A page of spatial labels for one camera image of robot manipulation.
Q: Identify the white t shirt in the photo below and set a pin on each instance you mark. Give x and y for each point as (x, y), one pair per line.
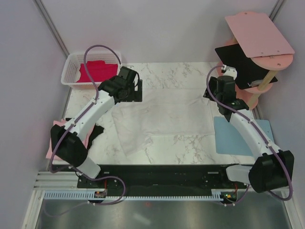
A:
(162, 112)

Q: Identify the black square sheet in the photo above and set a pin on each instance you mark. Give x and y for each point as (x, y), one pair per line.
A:
(247, 71)

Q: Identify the pink t shirt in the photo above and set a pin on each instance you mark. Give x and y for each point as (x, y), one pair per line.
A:
(53, 143)

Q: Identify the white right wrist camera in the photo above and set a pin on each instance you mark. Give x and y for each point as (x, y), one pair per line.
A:
(229, 71)

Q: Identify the white slotted cable duct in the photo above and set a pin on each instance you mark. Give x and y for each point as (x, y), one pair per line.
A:
(106, 195)

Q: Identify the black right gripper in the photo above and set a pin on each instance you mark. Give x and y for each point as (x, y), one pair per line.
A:
(212, 84)

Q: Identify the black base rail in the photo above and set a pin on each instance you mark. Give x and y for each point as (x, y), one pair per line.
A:
(164, 180)

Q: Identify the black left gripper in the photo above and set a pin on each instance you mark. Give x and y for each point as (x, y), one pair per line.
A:
(136, 96)

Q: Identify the black t shirt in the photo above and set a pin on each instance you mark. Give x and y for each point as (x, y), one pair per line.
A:
(92, 134)

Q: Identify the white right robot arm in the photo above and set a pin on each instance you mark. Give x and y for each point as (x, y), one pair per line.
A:
(273, 167)

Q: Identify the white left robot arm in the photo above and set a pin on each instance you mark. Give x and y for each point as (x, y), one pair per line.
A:
(67, 140)

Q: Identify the pink wooden shelf stand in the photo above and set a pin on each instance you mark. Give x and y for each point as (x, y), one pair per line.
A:
(265, 47)

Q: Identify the red t shirt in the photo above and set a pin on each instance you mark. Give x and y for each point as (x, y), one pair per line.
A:
(100, 71)

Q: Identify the white plastic basket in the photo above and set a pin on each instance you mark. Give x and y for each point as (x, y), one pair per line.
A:
(71, 71)

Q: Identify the light blue mat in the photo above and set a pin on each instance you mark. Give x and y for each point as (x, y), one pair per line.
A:
(228, 140)

